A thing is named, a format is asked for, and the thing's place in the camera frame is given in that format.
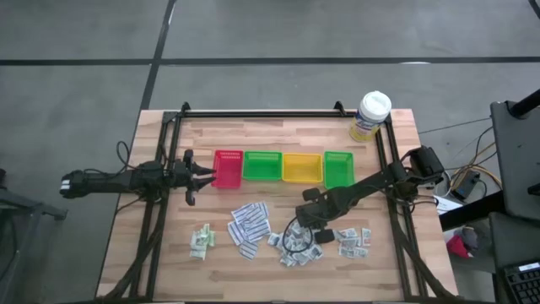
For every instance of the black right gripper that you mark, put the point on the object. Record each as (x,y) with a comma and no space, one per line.
(318,209)

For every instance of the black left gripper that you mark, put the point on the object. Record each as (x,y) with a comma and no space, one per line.
(183,175)

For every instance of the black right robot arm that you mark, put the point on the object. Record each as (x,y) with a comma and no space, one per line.
(371,181)

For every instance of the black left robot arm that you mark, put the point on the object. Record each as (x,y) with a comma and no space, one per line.
(105,181)

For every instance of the red plastic basket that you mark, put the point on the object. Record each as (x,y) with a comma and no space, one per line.
(228,169)

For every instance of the blue striped bandage wrapper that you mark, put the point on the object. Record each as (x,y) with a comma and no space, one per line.
(249,250)
(258,230)
(235,233)
(258,209)
(240,213)

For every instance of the small white printed packet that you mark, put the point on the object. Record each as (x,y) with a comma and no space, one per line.
(351,242)
(366,236)
(348,233)
(347,252)
(361,252)

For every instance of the yellow plastic basket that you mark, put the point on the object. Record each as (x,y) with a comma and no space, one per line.
(302,169)

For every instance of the green white sachet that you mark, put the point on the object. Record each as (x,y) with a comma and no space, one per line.
(196,241)
(205,232)
(197,254)
(211,240)

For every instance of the green plastic basket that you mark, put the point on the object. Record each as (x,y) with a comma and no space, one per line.
(262,166)
(338,171)

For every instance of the yellow disinfecting wipes canister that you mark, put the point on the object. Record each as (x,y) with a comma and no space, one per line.
(374,105)

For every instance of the white paper sheet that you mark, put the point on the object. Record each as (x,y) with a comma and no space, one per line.
(447,204)

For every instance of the red cloth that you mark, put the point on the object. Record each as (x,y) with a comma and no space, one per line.
(457,247)

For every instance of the black power supply box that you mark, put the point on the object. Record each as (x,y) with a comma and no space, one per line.
(466,186)

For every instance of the grey metal stand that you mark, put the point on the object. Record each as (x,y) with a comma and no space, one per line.
(21,211)

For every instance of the black laptop keyboard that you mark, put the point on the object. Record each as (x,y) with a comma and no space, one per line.
(523,283)

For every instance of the black pole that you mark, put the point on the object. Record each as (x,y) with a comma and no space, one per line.
(525,105)

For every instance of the black aluminium table frame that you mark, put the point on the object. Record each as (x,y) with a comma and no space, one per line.
(270,114)

